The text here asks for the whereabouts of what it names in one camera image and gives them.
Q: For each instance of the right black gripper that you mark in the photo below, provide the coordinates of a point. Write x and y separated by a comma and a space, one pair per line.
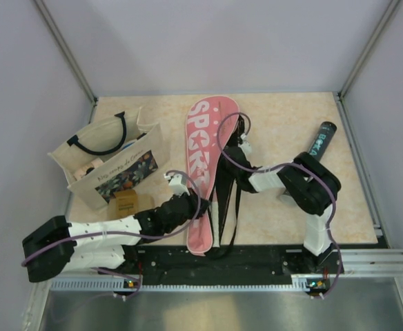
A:
220, 169

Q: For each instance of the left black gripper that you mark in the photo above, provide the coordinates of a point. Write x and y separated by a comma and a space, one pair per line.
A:
194, 202

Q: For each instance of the pink racket cover bag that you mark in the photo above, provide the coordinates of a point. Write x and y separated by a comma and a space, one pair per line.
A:
212, 123

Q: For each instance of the black shuttlecock tube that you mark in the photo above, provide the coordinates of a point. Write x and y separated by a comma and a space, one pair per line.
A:
320, 142

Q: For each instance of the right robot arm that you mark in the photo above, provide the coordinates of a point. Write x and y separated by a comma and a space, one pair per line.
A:
312, 186

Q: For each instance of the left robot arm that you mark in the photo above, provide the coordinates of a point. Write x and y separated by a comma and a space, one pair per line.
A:
58, 245

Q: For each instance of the brown cardboard box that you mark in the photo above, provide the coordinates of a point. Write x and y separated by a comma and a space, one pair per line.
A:
127, 203

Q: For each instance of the beige floral tote bag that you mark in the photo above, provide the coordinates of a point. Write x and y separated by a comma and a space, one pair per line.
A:
111, 155

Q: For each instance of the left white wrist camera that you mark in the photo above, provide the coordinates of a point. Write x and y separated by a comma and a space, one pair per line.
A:
176, 182

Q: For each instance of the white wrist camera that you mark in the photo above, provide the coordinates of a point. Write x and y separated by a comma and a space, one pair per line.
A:
245, 145
176, 182

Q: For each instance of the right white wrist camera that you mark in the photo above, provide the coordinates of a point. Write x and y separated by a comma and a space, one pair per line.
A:
245, 145

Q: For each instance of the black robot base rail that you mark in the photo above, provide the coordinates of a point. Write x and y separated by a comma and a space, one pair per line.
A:
245, 265

